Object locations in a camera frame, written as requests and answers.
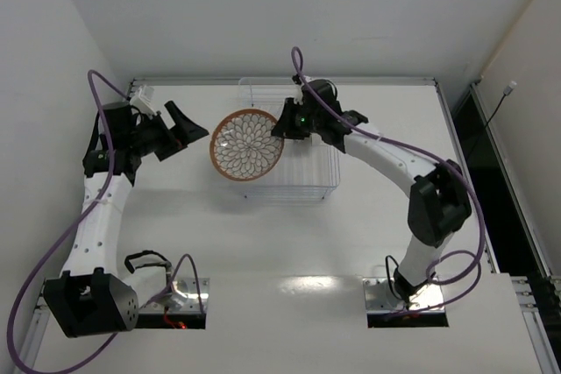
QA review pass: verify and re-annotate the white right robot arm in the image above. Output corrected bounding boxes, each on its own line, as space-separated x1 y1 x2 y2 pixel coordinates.
272 76 472 302

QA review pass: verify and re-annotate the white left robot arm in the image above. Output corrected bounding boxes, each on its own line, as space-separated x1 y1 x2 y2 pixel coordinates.
43 101 209 338

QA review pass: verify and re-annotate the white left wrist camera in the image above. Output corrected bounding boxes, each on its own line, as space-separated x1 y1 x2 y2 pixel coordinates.
129 85 157 116

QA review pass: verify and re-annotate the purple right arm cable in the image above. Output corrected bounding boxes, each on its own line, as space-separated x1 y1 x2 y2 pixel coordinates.
291 46 486 318

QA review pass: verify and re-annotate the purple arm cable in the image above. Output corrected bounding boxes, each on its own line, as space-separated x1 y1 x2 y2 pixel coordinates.
6 69 207 373
291 46 486 318

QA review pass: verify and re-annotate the white wire dish rack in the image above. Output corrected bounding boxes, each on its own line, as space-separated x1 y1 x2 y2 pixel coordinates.
228 77 340 204

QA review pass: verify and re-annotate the aluminium table frame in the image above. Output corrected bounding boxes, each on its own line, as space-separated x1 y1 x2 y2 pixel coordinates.
12 75 561 374

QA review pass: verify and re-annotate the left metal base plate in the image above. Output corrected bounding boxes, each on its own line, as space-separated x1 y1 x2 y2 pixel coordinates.
37 276 210 317

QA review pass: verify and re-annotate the metal base plate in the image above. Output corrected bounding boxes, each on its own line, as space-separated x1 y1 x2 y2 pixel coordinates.
363 277 445 315
37 276 210 317

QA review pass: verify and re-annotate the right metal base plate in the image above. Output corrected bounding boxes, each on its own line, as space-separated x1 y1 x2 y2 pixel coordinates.
363 277 445 315

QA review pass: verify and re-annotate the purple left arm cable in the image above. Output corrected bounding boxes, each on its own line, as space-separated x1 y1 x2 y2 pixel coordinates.
6 69 207 373

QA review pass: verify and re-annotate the black wall cable white plug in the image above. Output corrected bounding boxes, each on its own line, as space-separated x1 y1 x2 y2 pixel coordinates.
465 81 517 162

